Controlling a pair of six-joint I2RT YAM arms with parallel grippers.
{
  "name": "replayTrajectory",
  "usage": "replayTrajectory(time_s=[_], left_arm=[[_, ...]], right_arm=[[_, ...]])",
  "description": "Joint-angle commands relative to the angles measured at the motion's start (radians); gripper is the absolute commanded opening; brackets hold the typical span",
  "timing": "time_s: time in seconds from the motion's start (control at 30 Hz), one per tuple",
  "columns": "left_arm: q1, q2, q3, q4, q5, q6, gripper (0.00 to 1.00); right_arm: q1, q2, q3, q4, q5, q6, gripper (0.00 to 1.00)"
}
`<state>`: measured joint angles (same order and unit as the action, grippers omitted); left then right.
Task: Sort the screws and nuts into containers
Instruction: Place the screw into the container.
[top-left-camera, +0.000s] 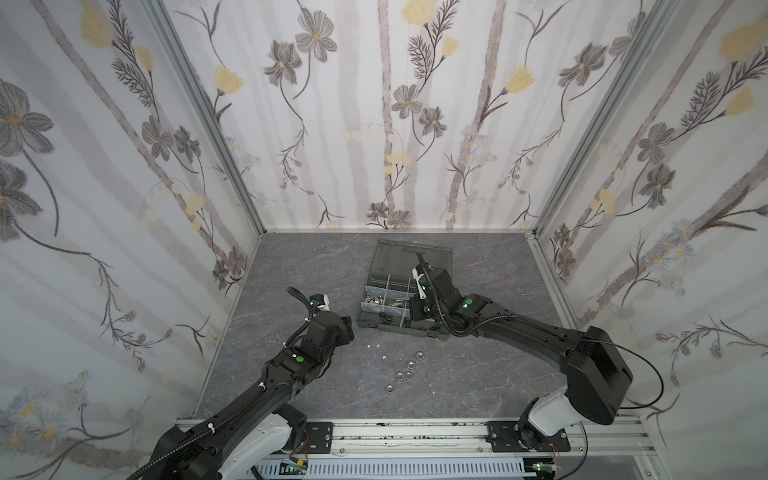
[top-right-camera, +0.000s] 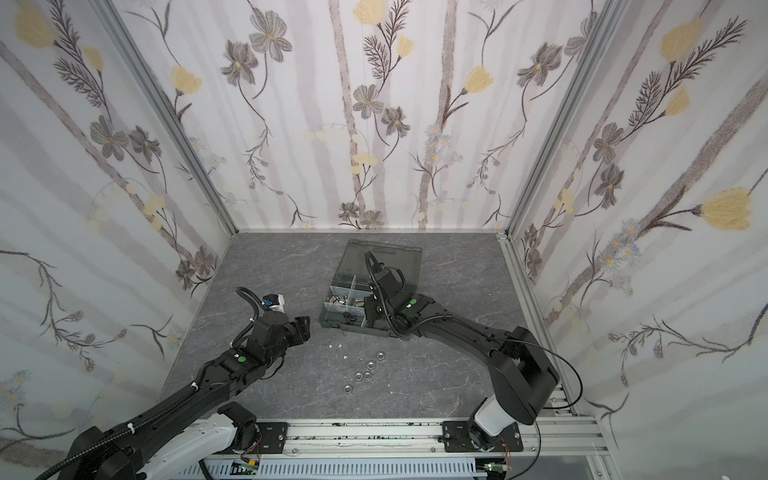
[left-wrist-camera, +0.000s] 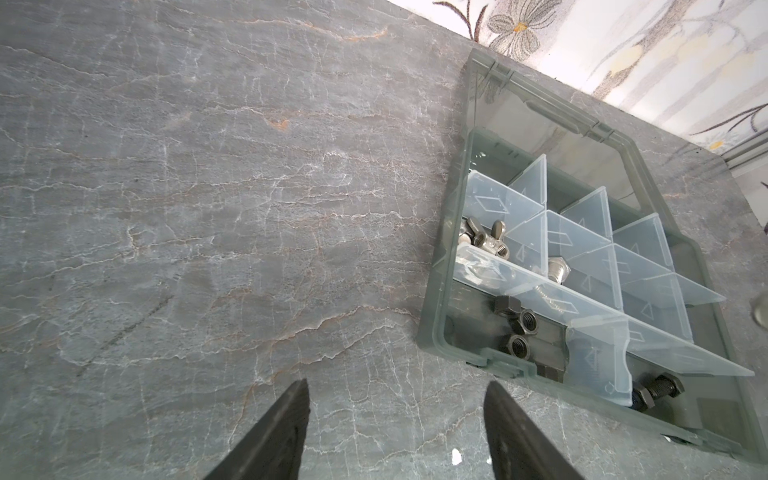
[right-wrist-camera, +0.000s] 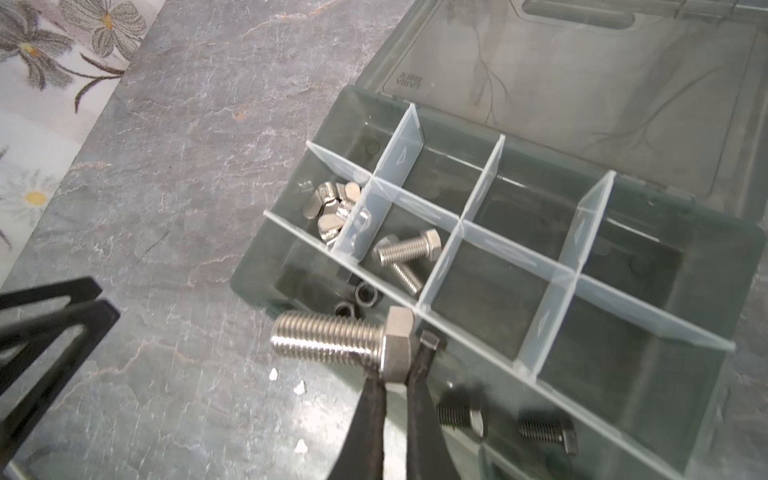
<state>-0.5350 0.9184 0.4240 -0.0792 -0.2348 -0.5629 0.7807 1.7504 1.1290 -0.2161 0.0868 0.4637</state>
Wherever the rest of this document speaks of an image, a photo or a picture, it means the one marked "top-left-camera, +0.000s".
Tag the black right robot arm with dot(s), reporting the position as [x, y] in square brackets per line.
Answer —
[597, 377]

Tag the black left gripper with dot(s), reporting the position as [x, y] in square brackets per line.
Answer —
[335, 327]

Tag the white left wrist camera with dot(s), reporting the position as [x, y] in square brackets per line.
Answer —
[319, 302]

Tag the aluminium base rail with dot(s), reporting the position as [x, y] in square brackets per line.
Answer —
[622, 450]

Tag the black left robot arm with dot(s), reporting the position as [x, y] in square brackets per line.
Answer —
[259, 421]

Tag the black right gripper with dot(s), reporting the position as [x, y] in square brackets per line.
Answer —
[432, 285]

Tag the clear plastic organizer box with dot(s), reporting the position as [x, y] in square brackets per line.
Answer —
[392, 301]

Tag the white slotted cable duct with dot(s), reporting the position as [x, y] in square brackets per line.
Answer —
[404, 468]

